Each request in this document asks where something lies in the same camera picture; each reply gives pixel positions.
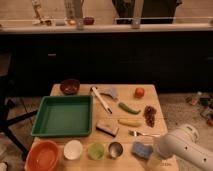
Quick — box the purple grape bunch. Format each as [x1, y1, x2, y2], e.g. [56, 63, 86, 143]
[144, 106, 157, 127]

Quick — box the orange plastic bowl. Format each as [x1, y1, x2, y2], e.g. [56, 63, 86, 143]
[25, 140, 59, 171]

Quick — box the blue sponge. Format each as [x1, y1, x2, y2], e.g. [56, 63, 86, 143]
[131, 142, 153, 160]

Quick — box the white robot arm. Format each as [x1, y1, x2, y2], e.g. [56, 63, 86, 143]
[149, 124, 213, 171]

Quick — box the green chili pepper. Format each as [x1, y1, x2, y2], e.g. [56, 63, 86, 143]
[118, 102, 141, 115]

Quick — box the silver metal cup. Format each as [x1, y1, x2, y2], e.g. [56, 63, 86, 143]
[108, 142, 123, 159]

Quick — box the orange tomato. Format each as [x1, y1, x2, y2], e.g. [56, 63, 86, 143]
[134, 87, 145, 98]

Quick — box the red bowl on counter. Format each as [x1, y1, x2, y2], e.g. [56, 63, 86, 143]
[83, 17, 95, 25]

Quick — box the silver fork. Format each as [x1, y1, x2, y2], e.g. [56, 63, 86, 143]
[128, 130, 161, 137]

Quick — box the black office chair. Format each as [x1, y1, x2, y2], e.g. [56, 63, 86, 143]
[0, 52, 38, 162]

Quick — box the dark long counter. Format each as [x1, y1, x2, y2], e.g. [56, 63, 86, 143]
[0, 24, 213, 96]

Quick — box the brown wooden block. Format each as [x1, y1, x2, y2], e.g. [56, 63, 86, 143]
[96, 120, 119, 137]

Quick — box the dark red bowl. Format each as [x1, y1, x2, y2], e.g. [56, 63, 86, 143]
[60, 79, 80, 95]

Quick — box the green plastic tray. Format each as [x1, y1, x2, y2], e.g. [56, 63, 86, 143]
[31, 95, 93, 137]

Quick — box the green small cup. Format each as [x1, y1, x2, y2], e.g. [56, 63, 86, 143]
[87, 143, 105, 160]

